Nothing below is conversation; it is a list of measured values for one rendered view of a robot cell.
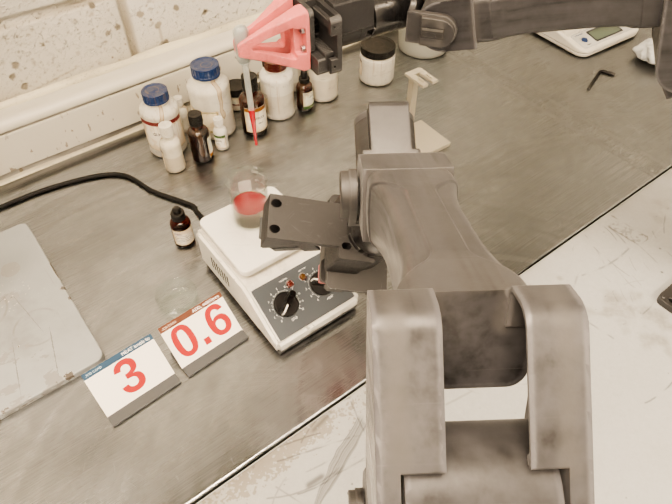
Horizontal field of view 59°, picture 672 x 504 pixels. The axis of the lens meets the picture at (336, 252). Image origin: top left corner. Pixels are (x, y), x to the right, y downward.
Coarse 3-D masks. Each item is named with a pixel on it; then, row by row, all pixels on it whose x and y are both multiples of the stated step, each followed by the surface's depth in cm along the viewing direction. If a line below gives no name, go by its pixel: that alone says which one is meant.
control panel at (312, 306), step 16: (288, 272) 76; (304, 272) 77; (256, 288) 74; (272, 288) 75; (288, 288) 75; (304, 288) 76; (272, 304) 74; (304, 304) 75; (320, 304) 76; (336, 304) 77; (272, 320) 74; (288, 320) 74; (304, 320) 75; (288, 336) 74
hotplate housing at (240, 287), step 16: (208, 240) 79; (208, 256) 81; (224, 256) 77; (288, 256) 77; (304, 256) 77; (224, 272) 77; (256, 272) 75; (272, 272) 76; (240, 288) 74; (240, 304) 78; (256, 304) 74; (352, 304) 78; (256, 320) 75; (320, 320) 76; (272, 336) 73; (304, 336) 75
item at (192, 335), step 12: (216, 300) 76; (204, 312) 76; (216, 312) 76; (228, 312) 77; (180, 324) 74; (192, 324) 75; (204, 324) 75; (216, 324) 76; (228, 324) 77; (168, 336) 73; (180, 336) 74; (192, 336) 75; (204, 336) 75; (216, 336) 76; (180, 348) 74; (192, 348) 74; (204, 348) 75; (180, 360) 74
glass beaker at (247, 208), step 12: (240, 168) 76; (252, 168) 76; (228, 180) 75; (240, 180) 77; (252, 180) 77; (264, 180) 76; (228, 192) 74; (240, 192) 78; (264, 192) 74; (240, 204) 74; (252, 204) 74; (240, 216) 76; (252, 216) 75; (240, 228) 78; (252, 228) 77
